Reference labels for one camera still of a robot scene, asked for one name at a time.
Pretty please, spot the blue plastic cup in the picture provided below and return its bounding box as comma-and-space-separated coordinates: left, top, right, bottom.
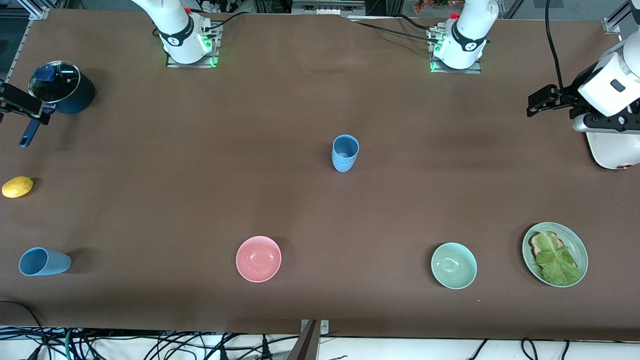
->
18, 247, 72, 277
331, 152, 358, 174
332, 134, 360, 165

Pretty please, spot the white toaster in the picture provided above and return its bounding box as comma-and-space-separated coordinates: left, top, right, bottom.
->
585, 131, 640, 171

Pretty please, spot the glass pot lid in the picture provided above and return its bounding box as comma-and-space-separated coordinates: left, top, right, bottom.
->
28, 61, 81, 104

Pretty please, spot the dark blue saucepan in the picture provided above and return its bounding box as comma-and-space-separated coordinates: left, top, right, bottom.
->
19, 61, 96, 149

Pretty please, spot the yellow lemon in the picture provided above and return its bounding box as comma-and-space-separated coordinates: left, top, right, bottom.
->
1, 176, 34, 199

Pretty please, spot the mint green plate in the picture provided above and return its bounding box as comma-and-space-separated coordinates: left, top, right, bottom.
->
521, 221, 589, 288

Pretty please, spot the slice of toast bread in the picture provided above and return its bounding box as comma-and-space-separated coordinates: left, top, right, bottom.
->
528, 231, 578, 273

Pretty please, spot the orange red object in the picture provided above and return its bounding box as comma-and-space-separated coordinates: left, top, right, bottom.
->
414, 0, 453, 15

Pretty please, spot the green lettuce leaf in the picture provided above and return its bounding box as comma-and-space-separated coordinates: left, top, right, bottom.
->
535, 231, 584, 287

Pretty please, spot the mint green bowl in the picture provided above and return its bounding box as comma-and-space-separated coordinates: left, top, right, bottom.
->
430, 242, 478, 290

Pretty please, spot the grey power strip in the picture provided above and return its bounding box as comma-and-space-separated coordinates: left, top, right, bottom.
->
291, 0, 367, 16

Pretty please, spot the pink bowl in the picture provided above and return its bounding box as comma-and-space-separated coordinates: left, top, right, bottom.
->
235, 235, 282, 283

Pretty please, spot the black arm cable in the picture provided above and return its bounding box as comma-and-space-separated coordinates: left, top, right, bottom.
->
545, 0, 570, 95

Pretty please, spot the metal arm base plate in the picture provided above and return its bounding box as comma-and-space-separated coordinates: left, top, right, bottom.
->
429, 27, 483, 75
166, 22, 221, 69

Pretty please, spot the aluminium frame rail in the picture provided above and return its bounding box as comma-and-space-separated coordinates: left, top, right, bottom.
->
601, 0, 632, 35
10, 6, 51, 66

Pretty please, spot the silver table bracket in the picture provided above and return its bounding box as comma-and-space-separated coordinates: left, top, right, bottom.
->
300, 319, 330, 335

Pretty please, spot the grey metal post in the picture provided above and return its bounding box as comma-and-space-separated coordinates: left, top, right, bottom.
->
286, 320, 321, 360

